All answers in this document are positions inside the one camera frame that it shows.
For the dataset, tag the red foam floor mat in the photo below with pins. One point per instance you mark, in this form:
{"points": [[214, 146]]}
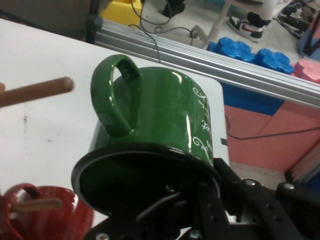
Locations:
{"points": [[265, 140]]}

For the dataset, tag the red enamel mug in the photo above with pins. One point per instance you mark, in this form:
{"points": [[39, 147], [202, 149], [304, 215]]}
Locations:
{"points": [[62, 220]]}

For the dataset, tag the yellow plastic box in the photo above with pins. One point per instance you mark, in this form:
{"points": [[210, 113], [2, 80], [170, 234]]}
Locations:
{"points": [[120, 12]]}

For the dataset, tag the green enamel mug white script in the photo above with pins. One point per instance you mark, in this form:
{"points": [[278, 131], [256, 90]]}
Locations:
{"points": [[155, 107]]}

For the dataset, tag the dark frame upright with clamp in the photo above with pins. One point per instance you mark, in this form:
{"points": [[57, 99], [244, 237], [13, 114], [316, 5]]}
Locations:
{"points": [[93, 22]]}

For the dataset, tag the white black red sneaker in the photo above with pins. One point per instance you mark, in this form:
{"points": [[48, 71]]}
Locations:
{"points": [[246, 27]]}

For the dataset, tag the brown wooden mug tree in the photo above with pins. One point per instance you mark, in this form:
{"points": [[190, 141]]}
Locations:
{"points": [[37, 91]]}

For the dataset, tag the white furniture leg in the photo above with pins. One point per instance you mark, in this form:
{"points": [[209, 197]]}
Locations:
{"points": [[221, 22]]}

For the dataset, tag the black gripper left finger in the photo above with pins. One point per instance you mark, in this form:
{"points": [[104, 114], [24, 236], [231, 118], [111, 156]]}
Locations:
{"points": [[210, 215]]}

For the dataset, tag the blue foam floor mat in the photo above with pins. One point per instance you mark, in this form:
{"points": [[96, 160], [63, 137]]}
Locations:
{"points": [[250, 97]]}

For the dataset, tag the pink foam puzzle piece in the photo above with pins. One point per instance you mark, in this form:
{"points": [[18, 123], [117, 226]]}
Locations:
{"points": [[307, 71]]}

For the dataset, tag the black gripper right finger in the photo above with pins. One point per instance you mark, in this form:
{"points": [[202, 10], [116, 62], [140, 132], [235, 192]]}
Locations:
{"points": [[265, 215]]}

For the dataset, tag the aluminium frame rail by mats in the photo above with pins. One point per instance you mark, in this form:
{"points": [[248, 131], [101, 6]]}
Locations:
{"points": [[225, 67]]}

